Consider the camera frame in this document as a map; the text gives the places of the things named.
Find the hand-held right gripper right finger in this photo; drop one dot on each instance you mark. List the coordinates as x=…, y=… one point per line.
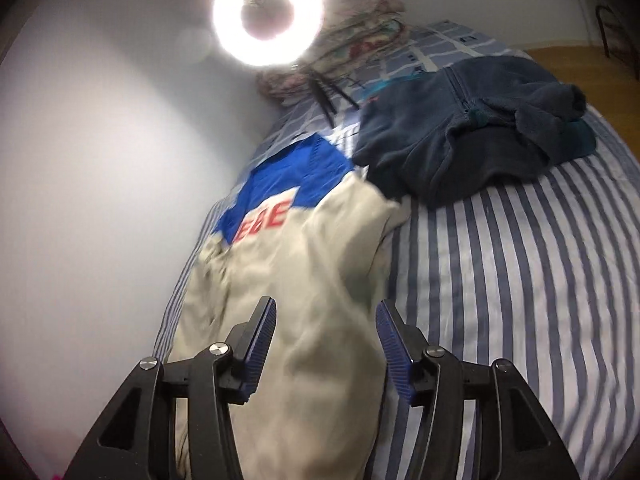
x=392, y=345

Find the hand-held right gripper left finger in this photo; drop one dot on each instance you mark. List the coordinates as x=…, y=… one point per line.
x=257, y=340

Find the beige and blue jacket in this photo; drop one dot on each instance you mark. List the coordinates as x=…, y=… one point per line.
x=310, y=270

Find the blue striped bed sheet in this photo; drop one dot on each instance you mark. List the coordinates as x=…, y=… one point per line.
x=500, y=285

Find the dark blue fleece garment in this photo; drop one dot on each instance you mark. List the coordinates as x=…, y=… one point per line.
x=425, y=125

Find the black tripod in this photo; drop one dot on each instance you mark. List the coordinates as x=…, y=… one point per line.
x=322, y=95

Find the blue checked bed sheet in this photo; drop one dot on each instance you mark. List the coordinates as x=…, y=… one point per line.
x=450, y=45

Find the floral quilt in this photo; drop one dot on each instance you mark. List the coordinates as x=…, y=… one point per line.
x=360, y=35

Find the black metal stool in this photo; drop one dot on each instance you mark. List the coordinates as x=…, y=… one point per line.
x=602, y=25

